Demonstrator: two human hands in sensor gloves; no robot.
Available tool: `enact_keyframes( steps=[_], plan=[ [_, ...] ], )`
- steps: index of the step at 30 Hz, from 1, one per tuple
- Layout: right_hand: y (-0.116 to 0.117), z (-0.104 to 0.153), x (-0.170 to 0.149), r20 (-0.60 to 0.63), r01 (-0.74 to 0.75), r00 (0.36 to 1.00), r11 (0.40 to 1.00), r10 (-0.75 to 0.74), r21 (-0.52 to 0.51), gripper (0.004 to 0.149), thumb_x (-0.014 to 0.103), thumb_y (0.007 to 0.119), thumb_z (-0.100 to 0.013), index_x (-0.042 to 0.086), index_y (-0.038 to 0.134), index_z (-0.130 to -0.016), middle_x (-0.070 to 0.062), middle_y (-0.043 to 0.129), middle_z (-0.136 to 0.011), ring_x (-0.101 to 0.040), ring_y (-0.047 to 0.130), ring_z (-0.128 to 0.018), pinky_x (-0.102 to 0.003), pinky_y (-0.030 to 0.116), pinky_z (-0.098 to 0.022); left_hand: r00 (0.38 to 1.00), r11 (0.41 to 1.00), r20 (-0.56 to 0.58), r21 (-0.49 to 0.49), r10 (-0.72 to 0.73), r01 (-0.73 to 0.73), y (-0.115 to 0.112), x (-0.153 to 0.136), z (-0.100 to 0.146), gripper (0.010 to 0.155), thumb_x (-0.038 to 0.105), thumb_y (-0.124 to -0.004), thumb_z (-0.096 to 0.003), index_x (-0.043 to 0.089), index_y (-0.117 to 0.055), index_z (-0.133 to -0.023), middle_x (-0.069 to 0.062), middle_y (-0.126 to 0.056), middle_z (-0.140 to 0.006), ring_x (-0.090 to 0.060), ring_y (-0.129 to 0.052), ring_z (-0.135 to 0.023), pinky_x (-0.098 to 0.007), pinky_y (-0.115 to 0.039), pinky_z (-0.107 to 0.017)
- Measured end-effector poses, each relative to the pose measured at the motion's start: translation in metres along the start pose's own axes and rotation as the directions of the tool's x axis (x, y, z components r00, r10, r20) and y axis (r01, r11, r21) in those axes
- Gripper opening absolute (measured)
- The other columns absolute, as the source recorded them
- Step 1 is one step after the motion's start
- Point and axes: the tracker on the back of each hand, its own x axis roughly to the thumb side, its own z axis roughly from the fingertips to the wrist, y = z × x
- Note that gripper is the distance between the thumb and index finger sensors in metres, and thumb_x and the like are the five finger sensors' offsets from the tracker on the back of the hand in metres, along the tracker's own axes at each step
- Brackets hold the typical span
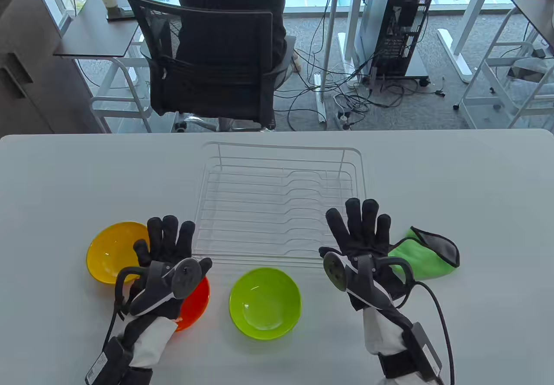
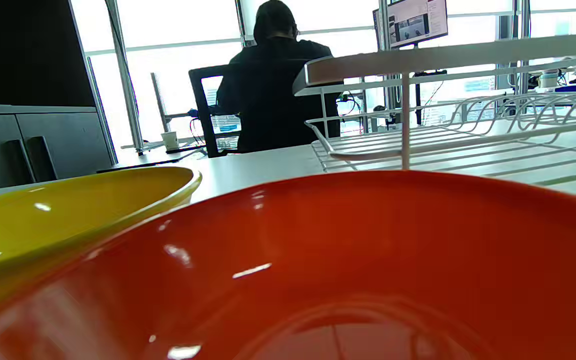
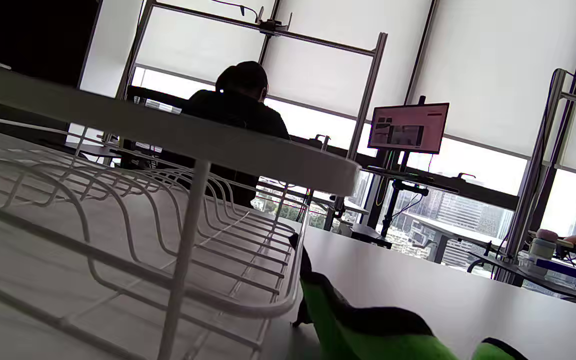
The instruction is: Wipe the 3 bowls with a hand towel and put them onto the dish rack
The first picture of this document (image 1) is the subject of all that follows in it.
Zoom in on person's left hand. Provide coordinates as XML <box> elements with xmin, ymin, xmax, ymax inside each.
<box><xmin>116</xmin><ymin>215</ymin><xmax>213</xmax><ymax>318</ymax></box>

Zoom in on person's right hand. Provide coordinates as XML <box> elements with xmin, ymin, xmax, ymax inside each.
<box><xmin>319</xmin><ymin>198</ymin><xmax>412</xmax><ymax>313</ymax></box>

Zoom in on yellow bowl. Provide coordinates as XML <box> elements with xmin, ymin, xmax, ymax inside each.
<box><xmin>87</xmin><ymin>221</ymin><xmax>150</xmax><ymax>284</ymax></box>

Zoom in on green hand towel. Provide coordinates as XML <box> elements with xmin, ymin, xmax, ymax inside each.
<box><xmin>387</xmin><ymin>226</ymin><xmax>460</xmax><ymax>280</ymax></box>

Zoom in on orange bowl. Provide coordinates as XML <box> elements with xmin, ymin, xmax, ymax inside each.
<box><xmin>172</xmin><ymin>275</ymin><xmax>211</xmax><ymax>332</ymax></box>

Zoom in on green bowl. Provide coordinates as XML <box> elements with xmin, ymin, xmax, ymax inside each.
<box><xmin>229</xmin><ymin>267</ymin><xmax>302</xmax><ymax>340</ymax></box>

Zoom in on person's right forearm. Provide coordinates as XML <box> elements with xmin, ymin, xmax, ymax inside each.
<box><xmin>363</xmin><ymin>306</ymin><xmax>443</xmax><ymax>385</ymax></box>

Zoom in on person's left forearm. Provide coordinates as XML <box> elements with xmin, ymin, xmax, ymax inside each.
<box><xmin>87</xmin><ymin>315</ymin><xmax>179</xmax><ymax>385</ymax></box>

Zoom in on black round controller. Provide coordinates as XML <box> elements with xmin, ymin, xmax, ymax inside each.
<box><xmin>113</xmin><ymin>258</ymin><xmax>203</xmax><ymax>316</ymax></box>
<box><xmin>323</xmin><ymin>251</ymin><xmax>415</xmax><ymax>308</ymax></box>

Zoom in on black sensor box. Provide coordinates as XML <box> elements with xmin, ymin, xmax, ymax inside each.
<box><xmin>407</xmin><ymin>322</ymin><xmax>443</xmax><ymax>382</ymax></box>
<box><xmin>85</xmin><ymin>337</ymin><xmax>131</xmax><ymax>385</ymax></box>

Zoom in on black computer tower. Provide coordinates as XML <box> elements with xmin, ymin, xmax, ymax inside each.
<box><xmin>353</xmin><ymin>0</ymin><xmax>435</xmax><ymax>79</ymax></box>

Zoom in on black mesh office chair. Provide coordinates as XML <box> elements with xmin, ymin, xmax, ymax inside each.
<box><xmin>126</xmin><ymin>0</ymin><xmax>297</xmax><ymax>133</ymax></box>

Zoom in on brown side table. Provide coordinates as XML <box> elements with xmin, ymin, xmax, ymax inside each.
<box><xmin>53</xmin><ymin>0</ymin><xmax>153</xmax><ymax>134</ymax></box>

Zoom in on dark brown cabinet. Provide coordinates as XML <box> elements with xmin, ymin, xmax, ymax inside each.
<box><xmin>0</xmin><ymin>0</ymin><xmax>104</xmax><ymax>135</ymax></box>

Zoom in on dark flat coaster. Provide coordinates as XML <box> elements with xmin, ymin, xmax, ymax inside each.
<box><xmin>106</xmin><ymin>7</ymin><xmax>135</xmax><ymax>22</ymax></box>

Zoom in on white wire dish rack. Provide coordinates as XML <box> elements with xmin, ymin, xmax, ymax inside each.
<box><xmin>190</xmin><ymin>141</ymin><xmax>369</xmax><ymax>274</ymax></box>

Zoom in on bundle of black floor cables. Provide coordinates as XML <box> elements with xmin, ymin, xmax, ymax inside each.
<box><xmin>277</xmin><ymin>35</ymin><xmax>447</xmax><ymax>131</ymax></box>

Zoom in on white frame rolling table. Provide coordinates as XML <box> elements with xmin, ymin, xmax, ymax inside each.
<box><xmin>453</xmin><ymin>0</ymin><xmax>554</xmax><ymax>129</ymax></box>

